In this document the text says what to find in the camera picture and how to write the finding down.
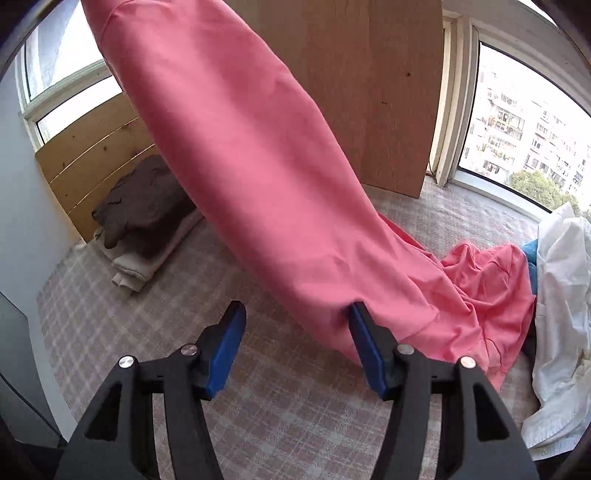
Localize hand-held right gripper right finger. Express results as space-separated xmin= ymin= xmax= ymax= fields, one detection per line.
xmin=348 ymin=302 xmax=541 ymax=480

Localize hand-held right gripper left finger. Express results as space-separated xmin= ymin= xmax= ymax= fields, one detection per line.
xmin=55 ymin=301 xmax=247 ymax=480

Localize pink shirt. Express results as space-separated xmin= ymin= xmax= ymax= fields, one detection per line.
xmin=81 ymin=0 xmax=537 ymax=393

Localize folded beige knit garment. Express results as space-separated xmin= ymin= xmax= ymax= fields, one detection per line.
xmin=95 ymin=210 xmax=204 ymax=292

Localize folded brown garment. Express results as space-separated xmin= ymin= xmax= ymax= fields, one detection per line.
xmin=91 ymin=154 xmax=197 ymax=259

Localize blue garment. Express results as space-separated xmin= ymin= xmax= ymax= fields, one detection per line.
xmin=522 ymin=239 xmax=540 ymax=296

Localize white shirt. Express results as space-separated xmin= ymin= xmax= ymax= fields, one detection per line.
xmin=522 ymin=203 xmax=591 ymax=462

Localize pine plank panel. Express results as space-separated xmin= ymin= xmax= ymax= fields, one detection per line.
xmin=34 ymin=92 xmax=160 ymax=243

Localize green trees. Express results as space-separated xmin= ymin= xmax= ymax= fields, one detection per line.
xmin=510 ymin=170 xmax=583 ymax=213

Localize large wooden board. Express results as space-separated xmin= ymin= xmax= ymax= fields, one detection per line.
xmin=226 ymin=0 xmax=445 ymax=199

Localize apartment buildings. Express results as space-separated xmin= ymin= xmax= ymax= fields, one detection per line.
xmin=462 ymin=41 xmax=591 ymax=195

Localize white window frame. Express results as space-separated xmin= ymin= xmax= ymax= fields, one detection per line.
xmin=16 ymin=0 xmax=591 ymax=215

